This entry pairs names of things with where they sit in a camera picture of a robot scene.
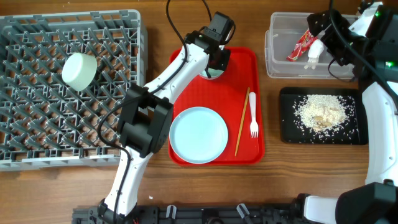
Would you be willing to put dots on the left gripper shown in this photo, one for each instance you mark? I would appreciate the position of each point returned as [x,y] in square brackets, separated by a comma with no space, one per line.
[224,64]

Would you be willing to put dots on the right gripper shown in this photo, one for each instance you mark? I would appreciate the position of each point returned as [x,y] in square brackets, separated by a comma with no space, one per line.
[315,30]

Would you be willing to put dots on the small light green saucer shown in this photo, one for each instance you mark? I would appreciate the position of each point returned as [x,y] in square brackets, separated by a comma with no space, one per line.
[211,74]

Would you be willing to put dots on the white napkin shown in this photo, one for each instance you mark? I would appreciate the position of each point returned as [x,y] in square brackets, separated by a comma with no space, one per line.
[314,54]

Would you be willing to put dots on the red sauce packet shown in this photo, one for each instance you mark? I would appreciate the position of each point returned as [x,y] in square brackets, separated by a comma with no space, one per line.
[303,44]

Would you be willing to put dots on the pile of rice waste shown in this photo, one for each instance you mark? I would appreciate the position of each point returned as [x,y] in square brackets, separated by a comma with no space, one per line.
[325,118]

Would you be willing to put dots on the large light blue plate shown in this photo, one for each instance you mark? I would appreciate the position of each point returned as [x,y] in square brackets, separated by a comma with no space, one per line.
[198,135]

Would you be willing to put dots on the light green bowl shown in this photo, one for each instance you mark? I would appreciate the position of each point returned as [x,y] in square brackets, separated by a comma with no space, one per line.
[79,71]

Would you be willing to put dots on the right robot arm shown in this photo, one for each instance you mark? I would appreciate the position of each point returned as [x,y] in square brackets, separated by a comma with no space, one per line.
[370,45]

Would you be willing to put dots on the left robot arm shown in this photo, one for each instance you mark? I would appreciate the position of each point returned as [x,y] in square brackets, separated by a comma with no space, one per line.
[146,112]

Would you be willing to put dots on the grey dishwasher rack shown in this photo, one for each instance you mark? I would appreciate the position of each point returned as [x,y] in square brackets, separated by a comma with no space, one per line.
[45,122]

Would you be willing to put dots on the red plastic tray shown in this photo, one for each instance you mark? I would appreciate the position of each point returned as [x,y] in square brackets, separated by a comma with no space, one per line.
[226,96]

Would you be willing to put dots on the wooden chopstick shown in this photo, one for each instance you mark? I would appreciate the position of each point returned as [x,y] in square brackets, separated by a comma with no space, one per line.
[242,121]

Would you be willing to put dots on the clear plastic bin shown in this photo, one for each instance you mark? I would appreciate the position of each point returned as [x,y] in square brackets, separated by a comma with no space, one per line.
[284,31]

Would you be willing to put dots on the black plastic tray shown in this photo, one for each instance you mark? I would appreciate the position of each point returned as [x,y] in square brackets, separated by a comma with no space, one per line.
[289,132]

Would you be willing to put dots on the white plastic fork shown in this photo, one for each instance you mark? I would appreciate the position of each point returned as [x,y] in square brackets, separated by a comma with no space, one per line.
[254,128]

